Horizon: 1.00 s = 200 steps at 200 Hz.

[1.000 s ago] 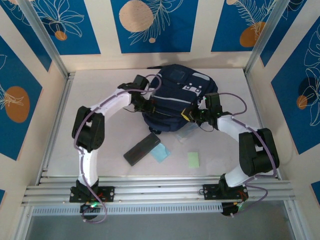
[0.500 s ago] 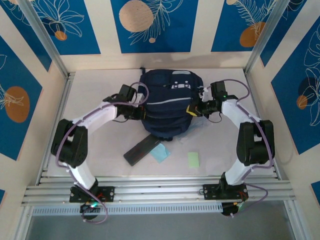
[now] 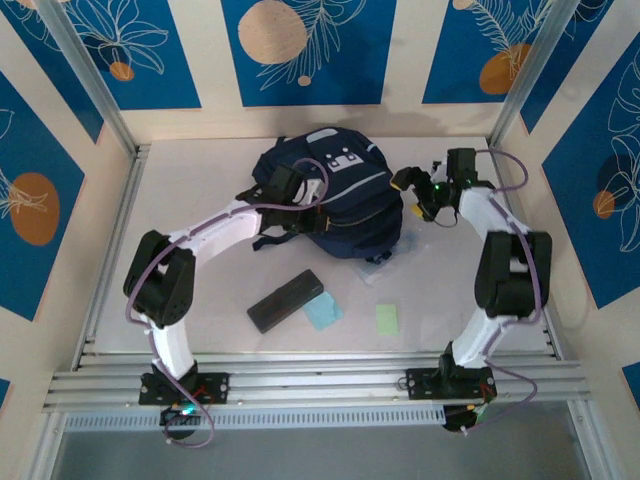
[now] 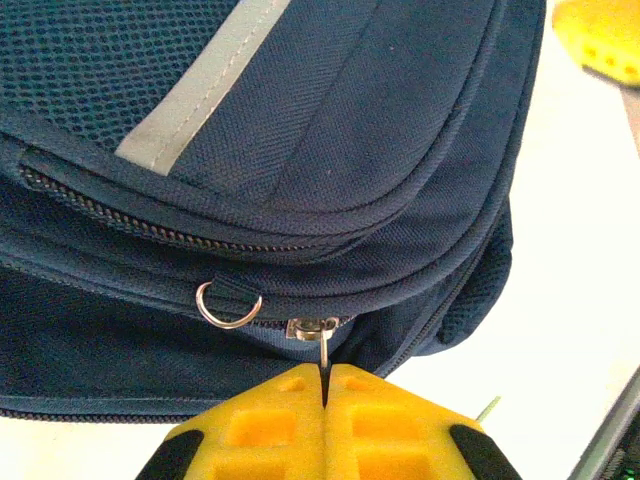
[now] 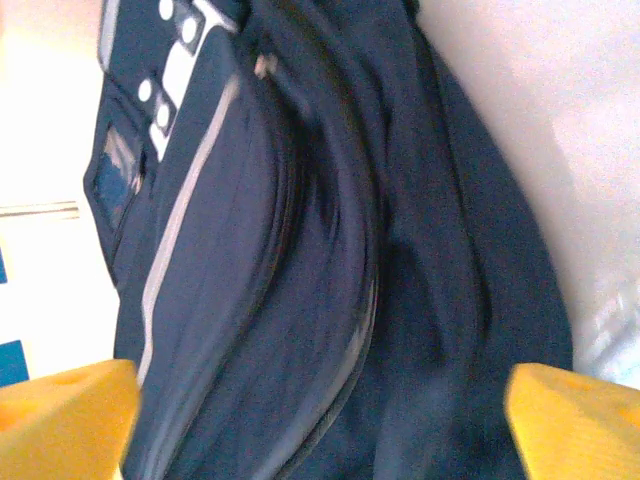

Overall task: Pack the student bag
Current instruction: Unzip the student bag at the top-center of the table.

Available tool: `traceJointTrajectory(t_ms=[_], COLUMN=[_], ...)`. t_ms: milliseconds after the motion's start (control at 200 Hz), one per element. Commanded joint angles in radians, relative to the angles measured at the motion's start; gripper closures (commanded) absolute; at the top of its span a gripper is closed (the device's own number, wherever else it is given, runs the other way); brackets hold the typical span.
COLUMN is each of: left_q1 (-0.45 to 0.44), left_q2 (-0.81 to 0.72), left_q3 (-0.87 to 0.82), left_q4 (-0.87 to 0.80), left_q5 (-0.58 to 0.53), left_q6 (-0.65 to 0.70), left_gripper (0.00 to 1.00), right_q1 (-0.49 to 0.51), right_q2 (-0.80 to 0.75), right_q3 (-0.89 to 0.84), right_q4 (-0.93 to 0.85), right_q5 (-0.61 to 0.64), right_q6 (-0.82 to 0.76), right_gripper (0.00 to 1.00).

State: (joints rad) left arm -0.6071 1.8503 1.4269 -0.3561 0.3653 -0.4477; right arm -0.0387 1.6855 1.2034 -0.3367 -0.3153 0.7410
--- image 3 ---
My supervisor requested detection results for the navy blue student backpack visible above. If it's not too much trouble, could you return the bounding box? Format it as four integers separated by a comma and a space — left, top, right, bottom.
249, 127, 405, 265

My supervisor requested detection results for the clear plastic bag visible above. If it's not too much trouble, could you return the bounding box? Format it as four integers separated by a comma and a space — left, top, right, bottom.
349, 227, 426, 287

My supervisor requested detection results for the black pencil case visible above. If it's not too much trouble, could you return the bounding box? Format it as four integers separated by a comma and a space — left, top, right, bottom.
246, 268, 325, 334

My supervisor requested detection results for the light blue notepad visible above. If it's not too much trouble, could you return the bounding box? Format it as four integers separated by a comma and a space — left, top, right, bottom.
299, 292, 344, 331

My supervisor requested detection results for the green sticky notepad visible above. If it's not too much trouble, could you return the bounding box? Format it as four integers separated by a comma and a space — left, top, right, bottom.
374, 302, 401, 336

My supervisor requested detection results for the black base controller board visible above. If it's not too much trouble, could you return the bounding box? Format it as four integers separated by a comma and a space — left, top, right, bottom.
442, 403, 491, 435
159, 405, 201, 429

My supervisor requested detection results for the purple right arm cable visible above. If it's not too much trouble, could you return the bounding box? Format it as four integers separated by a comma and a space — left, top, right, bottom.
449, 148, 546, 436

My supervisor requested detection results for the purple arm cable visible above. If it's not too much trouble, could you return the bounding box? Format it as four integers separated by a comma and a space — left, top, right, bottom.
449, 148, 546, 436
123, 158, 331, 448

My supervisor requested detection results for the aluminium frame post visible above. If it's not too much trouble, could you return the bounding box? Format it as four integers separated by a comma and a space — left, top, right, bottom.
37, 0, 139, 156
489, 0, 616, 151

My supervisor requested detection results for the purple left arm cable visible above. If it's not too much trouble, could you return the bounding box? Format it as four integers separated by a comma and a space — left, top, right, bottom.
123, 158, 331, 448

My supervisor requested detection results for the aluminium mounting rail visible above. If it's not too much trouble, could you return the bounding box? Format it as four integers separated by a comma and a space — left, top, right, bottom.
42, 349, 586, 414

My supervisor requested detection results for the aluminium table side rail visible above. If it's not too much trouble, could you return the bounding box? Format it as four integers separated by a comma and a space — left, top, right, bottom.
487, 137, 566, 359
69, 144, 151, 371

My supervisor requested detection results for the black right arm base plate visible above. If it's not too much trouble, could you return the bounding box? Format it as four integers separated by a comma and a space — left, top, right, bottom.
405, 366, 496, 404

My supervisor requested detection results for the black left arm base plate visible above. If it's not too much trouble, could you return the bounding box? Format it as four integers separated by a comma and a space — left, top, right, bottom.
138, 370, 231, 406

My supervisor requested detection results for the slotted grey cable duct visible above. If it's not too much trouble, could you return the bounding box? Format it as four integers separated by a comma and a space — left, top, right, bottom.
64, 404, 446, 432

